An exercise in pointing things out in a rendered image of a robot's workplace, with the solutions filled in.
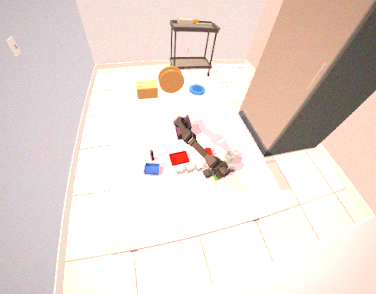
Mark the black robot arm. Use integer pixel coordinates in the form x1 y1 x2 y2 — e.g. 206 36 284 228
173 116 230 180

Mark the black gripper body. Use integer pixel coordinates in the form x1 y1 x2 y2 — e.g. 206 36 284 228
203 161 229 179

